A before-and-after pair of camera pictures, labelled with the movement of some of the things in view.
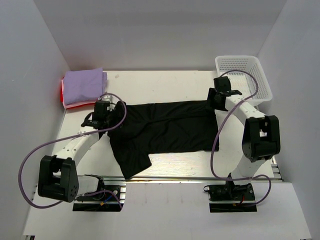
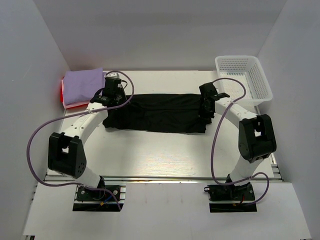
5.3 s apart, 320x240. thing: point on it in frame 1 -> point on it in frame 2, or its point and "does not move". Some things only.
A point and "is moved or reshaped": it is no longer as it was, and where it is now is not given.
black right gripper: (212, 93) -> (206, 115)
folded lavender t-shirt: (84, 84) does not move
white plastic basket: (247, 76) does not move
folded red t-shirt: (61, 93) does not move
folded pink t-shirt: (75, 103) does not move
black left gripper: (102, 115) -> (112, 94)
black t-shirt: (160, 128) is moved or reshaped
